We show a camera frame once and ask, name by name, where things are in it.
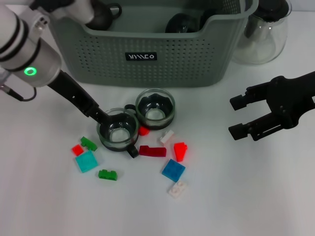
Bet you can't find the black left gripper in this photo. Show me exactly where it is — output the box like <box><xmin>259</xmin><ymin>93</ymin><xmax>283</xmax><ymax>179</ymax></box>
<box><xmin>47</xmin><ymin>70</ymin><xmax>111</xmax><ymax>126</ymax></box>

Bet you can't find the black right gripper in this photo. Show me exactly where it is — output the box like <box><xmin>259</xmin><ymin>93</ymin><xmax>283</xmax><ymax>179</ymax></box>
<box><xmin>228</xmin><ymin>70</ymin><xmax>315</xmax><ymax>142</ymax></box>

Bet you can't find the green toy brick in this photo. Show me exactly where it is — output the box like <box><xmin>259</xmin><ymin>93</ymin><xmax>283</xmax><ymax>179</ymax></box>
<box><xmin>97</xmin><ymin>169</ymin><xmax>119</xmax><ymax>181</ymax></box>
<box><xmin>80</xmin><ymin>136</ymin><xmax>98</xmax><ymax>151</ymax></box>

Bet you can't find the glass teacup with black sleeve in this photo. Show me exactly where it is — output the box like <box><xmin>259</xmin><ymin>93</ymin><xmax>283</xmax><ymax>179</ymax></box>
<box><xmin>124</xmin><ymin>88</ymin><xmax>176</xmax><ymax>130</ymax></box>
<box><xmin>199</xmin><ymin>9</ymin><xmax>219</xmax><ymax>25</ymax></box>
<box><xmin>164</xmin><ymin>13</ymin><xmax>199</xmax><ymax>34</ymax></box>
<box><xmin>96</xmin><ymin>107</ymin><xmax>139</xmax><ymax>159</ymax></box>

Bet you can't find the grey-green perforated storage bin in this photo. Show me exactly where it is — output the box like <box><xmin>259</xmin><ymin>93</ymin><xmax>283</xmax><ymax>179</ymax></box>
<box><xmin>36</xmin><ymin>0</ymin><xmax>259</xmax><ymax>89</ymax></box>

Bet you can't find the flat red square brick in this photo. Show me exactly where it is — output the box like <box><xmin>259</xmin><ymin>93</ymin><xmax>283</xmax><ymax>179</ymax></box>
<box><xmin>71</xmin><ymin>144</ymin><xmax>84</xmax><ymax>156</ymax></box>

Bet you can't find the teal square toy brick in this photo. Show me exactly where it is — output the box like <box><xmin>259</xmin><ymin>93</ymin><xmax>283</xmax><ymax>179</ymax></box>
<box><xmin>75</xmin><ymin>149</ymin><xmax>99</xmax><ymax>174</ymax></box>

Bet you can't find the dark red toy brick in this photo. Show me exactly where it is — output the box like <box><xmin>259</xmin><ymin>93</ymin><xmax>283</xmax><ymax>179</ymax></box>
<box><xmin>139</xmin><ymin>145</ymin><xmax>167</xmax><ymax>158</ymax></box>

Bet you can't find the red slope toy brick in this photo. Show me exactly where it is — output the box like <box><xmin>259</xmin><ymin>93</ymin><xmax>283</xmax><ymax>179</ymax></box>
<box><xmin>173</xmin><ymin>142</ymin><xmax>189</xmax><ymax>163</ymax></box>

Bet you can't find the white toy brick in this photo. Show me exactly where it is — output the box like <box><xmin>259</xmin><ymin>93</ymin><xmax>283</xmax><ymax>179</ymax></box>
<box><xmin>159</xmin><ymin>130</ymin><xmax>176</xmax><ymax>145</ymax></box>

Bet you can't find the glass carafe with black lid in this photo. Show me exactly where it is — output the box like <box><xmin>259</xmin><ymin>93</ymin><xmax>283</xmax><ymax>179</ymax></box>
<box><xmin>231</xmin><ymin>0</ymin><xmax>292</xmax><ymax>65</ymax></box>

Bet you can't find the blue square toy plate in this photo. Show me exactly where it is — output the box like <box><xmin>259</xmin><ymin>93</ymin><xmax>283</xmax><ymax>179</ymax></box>
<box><xmin>161</xmin><ymin>158</ymin><xmax>187</xmax><ymax>183</ymax></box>

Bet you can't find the white flat two-stud plate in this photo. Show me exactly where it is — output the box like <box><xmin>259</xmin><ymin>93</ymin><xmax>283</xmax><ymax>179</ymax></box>
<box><xmin>168</xmin><ymin>180</ymin><xmax>189</xmax><ymax>199</ymax></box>

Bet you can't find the black clay teapot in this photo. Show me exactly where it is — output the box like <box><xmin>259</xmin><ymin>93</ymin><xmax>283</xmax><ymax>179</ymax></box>
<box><xmin>85</xmin><ymin>2</ymin><xmax>123</xmax><ymax>31</ymax></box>

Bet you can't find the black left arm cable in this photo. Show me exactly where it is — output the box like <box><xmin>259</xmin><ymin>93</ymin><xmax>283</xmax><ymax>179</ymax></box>
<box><xmin>0</xmin><ymin>83</ymin><xmax>37</xmax><ymax>102</ymax></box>

